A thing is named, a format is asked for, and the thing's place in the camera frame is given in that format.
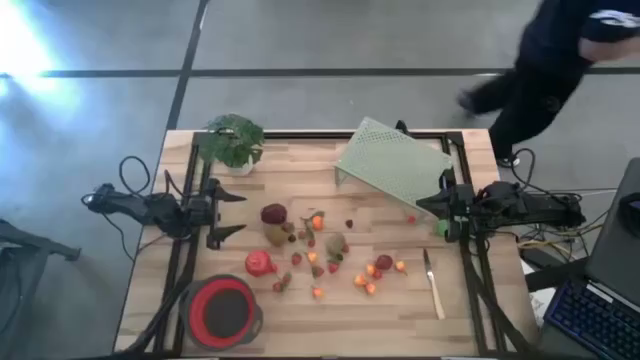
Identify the grey laptop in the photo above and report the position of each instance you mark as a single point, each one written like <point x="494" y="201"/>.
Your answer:
<point x="615" y="250"/>

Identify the white paper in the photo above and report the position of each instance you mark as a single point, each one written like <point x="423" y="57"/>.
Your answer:
<point x="539" y="305"/>

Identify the green perforated metal shelf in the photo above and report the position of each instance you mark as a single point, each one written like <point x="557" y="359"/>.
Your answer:
<point x="395" y="160"/>

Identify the large red toy apple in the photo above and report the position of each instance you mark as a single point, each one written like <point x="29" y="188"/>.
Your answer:
<point x="257" y="263"/>

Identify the dark red toy apple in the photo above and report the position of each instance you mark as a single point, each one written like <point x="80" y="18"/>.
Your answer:
<point x="273" y="214"/>

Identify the green plant in white pot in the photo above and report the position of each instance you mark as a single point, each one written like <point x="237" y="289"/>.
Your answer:
<point x="232" y="142"/>

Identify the green toy apple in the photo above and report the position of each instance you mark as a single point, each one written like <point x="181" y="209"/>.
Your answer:
<point x="441" y="227"/>

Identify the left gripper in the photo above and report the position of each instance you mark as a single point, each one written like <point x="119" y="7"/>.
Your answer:
<point x="212" y="215"/>

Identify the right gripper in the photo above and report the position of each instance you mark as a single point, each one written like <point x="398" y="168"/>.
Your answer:
<point x="460" y="205"/>

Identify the person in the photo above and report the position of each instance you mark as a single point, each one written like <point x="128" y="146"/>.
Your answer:
<point x="545" y="60"/>

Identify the small black device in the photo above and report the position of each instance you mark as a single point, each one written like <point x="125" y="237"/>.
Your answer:
<point x="631" y="220"/>

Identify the black toy blackberry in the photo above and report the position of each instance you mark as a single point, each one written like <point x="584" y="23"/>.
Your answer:
<point x="349" y="223"/>

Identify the black power brick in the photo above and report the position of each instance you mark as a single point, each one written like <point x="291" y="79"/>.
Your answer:
<point x="535" y="257"/>

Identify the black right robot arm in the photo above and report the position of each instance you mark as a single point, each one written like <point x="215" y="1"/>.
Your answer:
<point x="530" y="207"/>

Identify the red colander with grey rim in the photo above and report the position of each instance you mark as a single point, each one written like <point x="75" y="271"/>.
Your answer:
<point x="200" y="310"/>

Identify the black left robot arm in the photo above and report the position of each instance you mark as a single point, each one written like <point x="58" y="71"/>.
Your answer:
<point x="125" y="202"/>

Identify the orange toy mandarin with leaves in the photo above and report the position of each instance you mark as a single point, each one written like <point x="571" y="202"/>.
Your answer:
<point x="317" y="223"/>

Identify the black metal stand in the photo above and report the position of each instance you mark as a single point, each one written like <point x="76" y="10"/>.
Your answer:
<point x="30" y="240"/>

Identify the black metal table frame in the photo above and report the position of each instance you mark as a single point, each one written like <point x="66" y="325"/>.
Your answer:
<point x="310" y="135"/>

